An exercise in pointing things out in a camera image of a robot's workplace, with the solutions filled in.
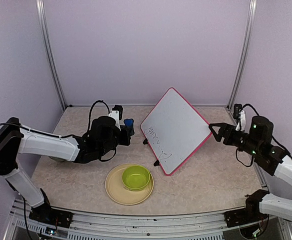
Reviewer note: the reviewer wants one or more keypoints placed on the pink framed whiteboard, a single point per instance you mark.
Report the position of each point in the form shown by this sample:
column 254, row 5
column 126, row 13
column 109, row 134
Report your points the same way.
column 175, row 130

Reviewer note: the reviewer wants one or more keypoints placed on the clear glass bowl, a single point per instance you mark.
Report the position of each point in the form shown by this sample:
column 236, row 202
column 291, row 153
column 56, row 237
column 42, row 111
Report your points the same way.
column 56, row 159

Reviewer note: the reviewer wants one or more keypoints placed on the beige round plate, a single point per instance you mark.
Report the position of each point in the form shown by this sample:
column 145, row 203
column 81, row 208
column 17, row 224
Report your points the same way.
column 119, row 193

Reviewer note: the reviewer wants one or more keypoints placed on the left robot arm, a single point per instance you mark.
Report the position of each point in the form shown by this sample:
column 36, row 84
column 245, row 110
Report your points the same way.
column 17, row 139

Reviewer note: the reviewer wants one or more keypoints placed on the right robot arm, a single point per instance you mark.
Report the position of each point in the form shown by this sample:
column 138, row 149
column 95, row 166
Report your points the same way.
column 268, row 202

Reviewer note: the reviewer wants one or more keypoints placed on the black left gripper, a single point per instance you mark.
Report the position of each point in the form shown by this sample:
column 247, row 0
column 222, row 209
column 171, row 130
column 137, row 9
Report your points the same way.
column 126, row 140

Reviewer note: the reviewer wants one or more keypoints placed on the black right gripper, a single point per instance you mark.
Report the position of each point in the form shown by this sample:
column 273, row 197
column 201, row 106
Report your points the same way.
column 223, row 128

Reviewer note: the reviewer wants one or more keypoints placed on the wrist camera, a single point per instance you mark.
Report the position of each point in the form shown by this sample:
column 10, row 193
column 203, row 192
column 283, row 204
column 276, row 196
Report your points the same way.
column 240, row 116
column 116, row 113

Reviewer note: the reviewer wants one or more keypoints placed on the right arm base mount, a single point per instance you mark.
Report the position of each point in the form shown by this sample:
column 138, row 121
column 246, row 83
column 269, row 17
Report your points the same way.
column 242, row 216

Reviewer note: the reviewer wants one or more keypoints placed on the right aluminium corner post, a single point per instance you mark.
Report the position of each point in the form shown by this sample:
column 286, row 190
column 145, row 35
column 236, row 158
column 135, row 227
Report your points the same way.
column 244, row 53

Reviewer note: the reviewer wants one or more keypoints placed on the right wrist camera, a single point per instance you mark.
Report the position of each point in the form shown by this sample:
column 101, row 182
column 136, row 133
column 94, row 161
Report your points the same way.
column 240, row 116

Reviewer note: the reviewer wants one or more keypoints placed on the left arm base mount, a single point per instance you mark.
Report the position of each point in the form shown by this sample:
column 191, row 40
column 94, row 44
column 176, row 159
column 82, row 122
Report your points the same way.
column 51, row 216

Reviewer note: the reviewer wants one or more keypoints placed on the wire whiteboard stand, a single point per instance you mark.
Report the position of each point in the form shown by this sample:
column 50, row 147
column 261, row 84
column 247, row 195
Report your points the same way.
column 156, row 162

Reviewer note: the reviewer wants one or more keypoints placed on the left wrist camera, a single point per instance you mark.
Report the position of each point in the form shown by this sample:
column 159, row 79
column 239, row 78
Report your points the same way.
column 116, row 113

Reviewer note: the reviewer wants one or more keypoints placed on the aluminium corner post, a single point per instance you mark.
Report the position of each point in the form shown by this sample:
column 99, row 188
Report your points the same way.
column 49, row 53
column 244, row 53

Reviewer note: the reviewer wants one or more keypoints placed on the green plastic bowl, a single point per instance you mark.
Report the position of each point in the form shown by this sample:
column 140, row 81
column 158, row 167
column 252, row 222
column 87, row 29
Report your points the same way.
column 136, row 177

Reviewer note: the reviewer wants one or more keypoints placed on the aluminium front rail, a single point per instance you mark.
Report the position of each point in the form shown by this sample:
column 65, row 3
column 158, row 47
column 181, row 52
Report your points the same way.
column 100, row 226

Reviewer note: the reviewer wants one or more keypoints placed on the left aluminium corner post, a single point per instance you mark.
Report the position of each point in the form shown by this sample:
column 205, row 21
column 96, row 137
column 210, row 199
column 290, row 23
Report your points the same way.
column 49, row 53

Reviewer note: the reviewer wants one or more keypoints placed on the blue whiteboard eraser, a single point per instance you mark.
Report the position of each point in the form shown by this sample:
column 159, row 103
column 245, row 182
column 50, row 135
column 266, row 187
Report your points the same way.
column 129, row 124

